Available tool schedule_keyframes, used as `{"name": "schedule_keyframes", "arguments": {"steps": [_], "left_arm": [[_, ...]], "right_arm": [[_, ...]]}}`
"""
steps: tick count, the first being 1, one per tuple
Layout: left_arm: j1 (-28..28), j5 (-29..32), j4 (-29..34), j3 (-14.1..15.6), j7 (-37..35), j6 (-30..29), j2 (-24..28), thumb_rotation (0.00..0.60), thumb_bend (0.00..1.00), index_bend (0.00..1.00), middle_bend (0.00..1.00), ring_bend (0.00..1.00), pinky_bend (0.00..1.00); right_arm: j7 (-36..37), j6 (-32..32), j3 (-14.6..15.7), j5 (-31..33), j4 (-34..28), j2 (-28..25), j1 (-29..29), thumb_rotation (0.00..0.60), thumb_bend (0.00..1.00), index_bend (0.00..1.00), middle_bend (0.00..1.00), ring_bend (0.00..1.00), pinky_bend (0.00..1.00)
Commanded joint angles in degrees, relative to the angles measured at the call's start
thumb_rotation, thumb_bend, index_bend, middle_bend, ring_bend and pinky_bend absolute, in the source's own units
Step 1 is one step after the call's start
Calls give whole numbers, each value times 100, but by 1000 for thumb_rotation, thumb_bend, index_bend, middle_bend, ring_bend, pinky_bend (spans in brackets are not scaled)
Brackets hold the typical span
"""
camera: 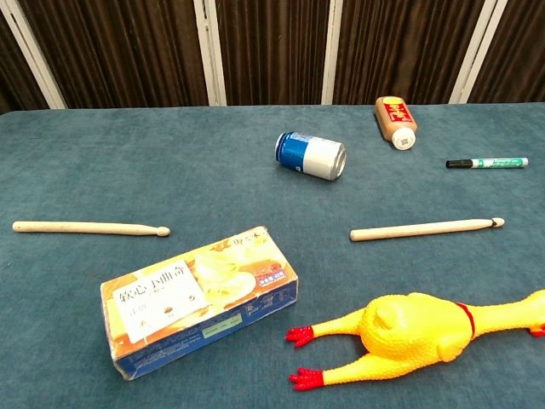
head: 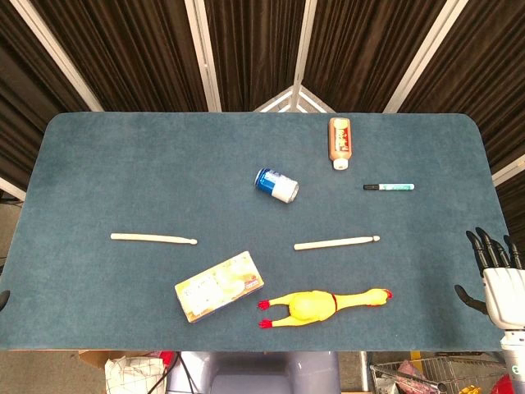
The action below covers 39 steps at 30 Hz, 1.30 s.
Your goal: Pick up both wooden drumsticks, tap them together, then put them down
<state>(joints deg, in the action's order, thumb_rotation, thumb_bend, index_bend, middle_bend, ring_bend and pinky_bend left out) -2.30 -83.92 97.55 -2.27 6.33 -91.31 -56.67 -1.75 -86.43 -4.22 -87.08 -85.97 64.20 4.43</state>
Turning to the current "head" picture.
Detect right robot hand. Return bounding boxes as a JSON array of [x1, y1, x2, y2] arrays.
[[454, 227, 525, 329]]

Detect wooden drumstick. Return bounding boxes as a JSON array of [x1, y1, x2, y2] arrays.
[[110, 232, 199, 246], [293, 234, 381, 252]]

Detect round red object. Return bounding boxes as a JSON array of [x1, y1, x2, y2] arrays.
[[490, 373, 516, 394]]

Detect cardboard box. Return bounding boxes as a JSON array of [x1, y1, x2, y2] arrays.
[[77, 350, 165, 373]]

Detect pink plastic bag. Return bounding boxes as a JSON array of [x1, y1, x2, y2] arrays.
[[395, 360, 430, 383]]

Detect white checked cloth bag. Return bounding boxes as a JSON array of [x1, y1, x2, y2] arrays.
[[104, 355, 168, 394]]

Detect green and white marker pen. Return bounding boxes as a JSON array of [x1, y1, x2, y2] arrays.
[[363, 183, 416, 192]]

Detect yellow rubber chicken toy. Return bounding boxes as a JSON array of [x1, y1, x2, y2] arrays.
[[258, 287, 394, 330]]

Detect blue felt table mat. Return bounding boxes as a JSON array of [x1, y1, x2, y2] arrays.
[[0, 111, 525, 353]]

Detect orange cookie box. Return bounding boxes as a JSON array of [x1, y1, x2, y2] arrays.
[[174, 250, 265, 324]]

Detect brown bottle with red label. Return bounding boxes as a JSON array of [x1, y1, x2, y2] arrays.
[[327, 117, 352, 172]]

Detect blue and white drink can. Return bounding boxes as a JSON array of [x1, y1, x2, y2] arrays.
[[253, 167, 300, 204]]

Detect grey robot torso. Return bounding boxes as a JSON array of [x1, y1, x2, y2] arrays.
[[166, 350, 342, 394]]

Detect dark brown curtain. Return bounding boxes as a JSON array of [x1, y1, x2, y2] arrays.
[[0, 0, 525, 202]]

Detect white partition frame post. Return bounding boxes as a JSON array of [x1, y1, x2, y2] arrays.
[[383, 0, 471, 114], [183, 0, 223, 112], [8, 0, 104, 112], [291, 0, 319, 112], [0, 176, 26, 202], [491, 153, 525, 186]]

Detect metal wire basket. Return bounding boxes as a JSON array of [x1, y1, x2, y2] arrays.
[[368, 353, 509, 394]]

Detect white partition foot frame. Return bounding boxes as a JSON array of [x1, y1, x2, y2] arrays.
[[253, 85, 336, 113]]

